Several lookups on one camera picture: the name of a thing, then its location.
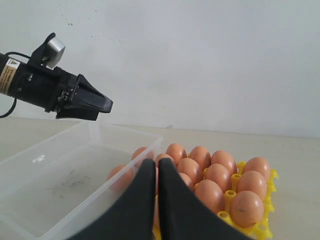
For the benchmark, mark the yellow plastic egg tray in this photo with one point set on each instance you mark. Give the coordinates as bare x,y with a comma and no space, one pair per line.
227,200

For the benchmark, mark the brown egg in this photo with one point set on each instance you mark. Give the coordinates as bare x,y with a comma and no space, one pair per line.
187,180
141,154
220,175
156,220
226,159
191,168
177,152
252,181
211,195
260,165
246,209
156,180
123,181
162,156
201,155

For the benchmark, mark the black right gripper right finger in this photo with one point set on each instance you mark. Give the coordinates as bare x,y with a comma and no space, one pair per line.
182,216

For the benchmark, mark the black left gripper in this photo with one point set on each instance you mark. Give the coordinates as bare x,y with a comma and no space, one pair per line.
56,90

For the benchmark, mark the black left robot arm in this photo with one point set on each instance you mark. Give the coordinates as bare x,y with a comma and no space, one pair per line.
8,67

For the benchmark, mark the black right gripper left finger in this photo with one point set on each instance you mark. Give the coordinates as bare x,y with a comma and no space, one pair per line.
131,217

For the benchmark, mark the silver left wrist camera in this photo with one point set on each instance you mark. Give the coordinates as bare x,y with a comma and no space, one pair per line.
49,53

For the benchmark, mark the clear plastic box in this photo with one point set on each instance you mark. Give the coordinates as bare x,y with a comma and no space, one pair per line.
55,188

